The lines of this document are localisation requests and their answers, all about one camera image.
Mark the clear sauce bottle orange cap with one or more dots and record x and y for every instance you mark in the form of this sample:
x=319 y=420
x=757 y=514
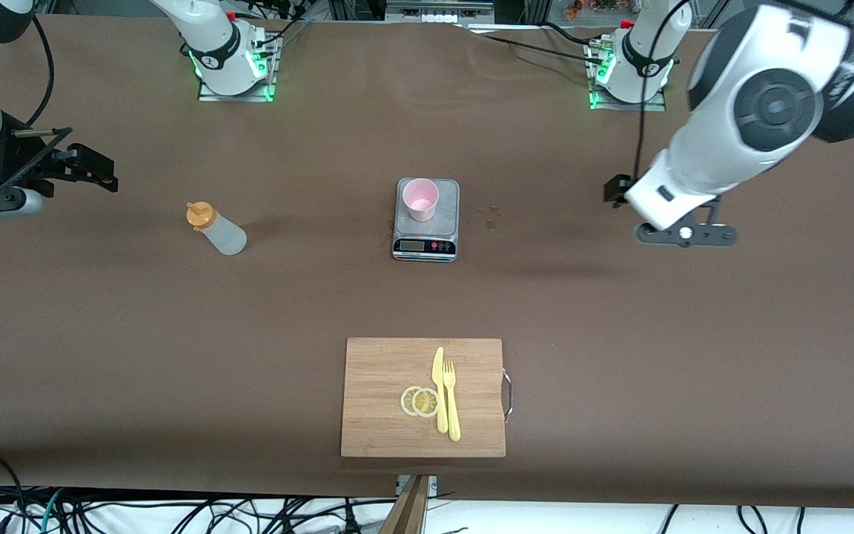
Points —
x=223 y=233

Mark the yellow plastic fork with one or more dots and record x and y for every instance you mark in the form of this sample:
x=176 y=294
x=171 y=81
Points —
x=454 y=423

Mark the white power strip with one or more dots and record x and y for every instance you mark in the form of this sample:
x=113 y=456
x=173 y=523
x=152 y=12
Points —
x=438 y=13

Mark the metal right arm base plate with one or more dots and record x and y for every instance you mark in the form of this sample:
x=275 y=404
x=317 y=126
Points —
x=249 y=97

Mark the pink plastic cup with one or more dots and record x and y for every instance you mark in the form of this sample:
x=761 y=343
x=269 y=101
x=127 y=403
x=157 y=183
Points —
x=421 y=196

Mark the wooden beam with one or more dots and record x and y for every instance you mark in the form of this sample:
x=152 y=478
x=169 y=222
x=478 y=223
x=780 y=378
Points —
x=408 y=512

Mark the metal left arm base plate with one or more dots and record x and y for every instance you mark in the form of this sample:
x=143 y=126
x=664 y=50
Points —
x=642 y=107

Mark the lemon slice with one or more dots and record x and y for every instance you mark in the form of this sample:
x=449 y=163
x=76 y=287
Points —
x=425 y=403
x=405 y=400

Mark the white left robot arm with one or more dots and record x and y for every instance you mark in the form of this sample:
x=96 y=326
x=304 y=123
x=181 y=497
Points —
x=694 y=163

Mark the small metal bracket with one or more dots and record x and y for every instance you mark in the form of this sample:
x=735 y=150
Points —
x=433 y=483

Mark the brown table cover sheet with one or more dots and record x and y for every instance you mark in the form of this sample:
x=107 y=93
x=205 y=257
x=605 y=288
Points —
x=620 y=386

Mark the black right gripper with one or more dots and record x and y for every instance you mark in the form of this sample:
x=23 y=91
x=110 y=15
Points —
x=18 y=162

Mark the yellow plastic knife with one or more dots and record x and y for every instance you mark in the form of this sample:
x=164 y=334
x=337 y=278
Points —
x=438 y=371

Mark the silver digital kitchen scale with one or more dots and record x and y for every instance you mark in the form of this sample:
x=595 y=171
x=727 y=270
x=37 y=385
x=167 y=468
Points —
x=448 y=222

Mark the wooden cutting board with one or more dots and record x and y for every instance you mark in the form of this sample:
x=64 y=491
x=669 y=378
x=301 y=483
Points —
x=382 y=400

